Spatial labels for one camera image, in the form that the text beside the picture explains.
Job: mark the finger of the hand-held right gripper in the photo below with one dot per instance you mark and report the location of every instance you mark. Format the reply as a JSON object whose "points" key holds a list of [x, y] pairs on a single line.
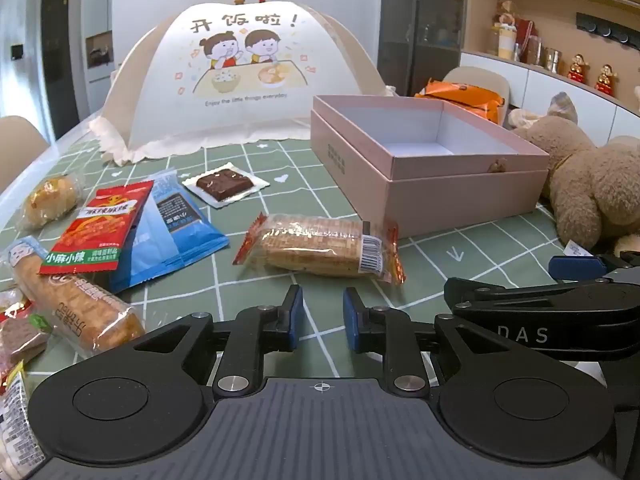
{"points": [[575, 266], [475, 292]]}

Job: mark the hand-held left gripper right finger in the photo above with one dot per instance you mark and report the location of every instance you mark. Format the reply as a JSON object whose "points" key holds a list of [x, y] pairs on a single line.
{"points": [[352, 320]]}

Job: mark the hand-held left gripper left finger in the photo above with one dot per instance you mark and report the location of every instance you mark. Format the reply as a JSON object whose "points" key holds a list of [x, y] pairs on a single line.
{"points": [[294, 317]]}

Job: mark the sliced bread packet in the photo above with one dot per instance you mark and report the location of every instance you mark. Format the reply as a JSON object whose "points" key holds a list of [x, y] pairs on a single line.
{"points": [[310, 250]]}

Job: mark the pink cardboard box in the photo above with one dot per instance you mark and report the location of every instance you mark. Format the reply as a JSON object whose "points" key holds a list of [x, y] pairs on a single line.
{"points": [[450, 195]]}

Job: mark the red spicy snack packet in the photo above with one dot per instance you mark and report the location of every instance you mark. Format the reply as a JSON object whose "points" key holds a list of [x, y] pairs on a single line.
{"points": [[95, 230]]}

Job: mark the brown teddy bear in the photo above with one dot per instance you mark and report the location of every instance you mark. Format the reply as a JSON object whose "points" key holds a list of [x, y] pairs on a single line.
{"points": [[590, 180]]}

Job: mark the green checked tablecloth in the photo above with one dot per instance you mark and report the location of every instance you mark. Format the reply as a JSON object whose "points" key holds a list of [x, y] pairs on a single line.
{"points": [[300, 195]]}

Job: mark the blue snack packet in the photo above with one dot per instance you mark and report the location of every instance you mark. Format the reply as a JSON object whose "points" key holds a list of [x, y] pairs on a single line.
{"points": [[187, 220]]}

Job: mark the brownie in clear wrapper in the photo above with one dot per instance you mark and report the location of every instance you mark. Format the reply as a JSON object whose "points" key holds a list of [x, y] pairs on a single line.
{"points": [[222, 185]]}

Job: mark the white low cabinet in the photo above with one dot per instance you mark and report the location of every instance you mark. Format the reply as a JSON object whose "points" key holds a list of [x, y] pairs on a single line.
{"points": [[560, 95]]}

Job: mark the red gold figurine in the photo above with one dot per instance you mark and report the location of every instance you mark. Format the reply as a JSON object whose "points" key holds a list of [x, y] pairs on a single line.
{"points": [[606, 80], [578, 69]]}

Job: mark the orange snack bag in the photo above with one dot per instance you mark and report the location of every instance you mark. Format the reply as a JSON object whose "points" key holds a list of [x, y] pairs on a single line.
{"points": [[460, 97]]}

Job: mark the metal jar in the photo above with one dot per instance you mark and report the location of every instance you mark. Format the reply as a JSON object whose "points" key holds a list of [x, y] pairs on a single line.
{"points": [[553, 59]]}

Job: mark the white cartoon food cover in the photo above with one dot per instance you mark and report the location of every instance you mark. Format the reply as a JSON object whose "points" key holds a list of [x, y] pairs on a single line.
{"points": [[250, 110]]}

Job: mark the beige chair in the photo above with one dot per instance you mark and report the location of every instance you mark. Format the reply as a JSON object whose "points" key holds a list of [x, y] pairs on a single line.
{"points": [[480, 76], [17, 145]]}

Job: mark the long bread packet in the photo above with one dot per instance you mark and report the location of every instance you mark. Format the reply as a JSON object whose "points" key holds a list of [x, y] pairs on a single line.
{"points": [[75, 305]]}

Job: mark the glass jar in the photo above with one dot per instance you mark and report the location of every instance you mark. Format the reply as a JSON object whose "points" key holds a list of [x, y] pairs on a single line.
{"points": [[534, 50]]}

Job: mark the black hook rack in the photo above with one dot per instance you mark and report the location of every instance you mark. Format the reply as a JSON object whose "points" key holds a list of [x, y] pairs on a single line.
{"points": [[600, 27]]}

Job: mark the doll figurine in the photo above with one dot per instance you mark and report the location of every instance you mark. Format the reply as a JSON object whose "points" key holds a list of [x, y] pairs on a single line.
{"points": [[510, 25]]}

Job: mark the round bun packet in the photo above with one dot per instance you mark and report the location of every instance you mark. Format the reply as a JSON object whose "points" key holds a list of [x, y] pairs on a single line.
{"points": [[47, 202]]}

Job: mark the dark glass cabinet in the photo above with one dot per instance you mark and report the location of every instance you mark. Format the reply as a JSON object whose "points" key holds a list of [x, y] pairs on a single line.
{"points": [[425, 20]]}

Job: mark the snack packets at left edge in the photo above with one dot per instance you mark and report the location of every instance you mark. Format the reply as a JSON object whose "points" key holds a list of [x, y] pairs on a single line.
{"points": [[15, 420]]}

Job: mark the dark door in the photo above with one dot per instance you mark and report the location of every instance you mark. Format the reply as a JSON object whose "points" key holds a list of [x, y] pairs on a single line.
{"points": [[55, 60]]}

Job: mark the white tall cabinet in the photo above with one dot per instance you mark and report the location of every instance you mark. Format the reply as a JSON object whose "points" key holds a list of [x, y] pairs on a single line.
{"points": [[97, 5]]}

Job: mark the black wall switch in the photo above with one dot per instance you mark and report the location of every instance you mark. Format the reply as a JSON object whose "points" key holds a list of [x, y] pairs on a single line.
{"points": [[16, 51]]}

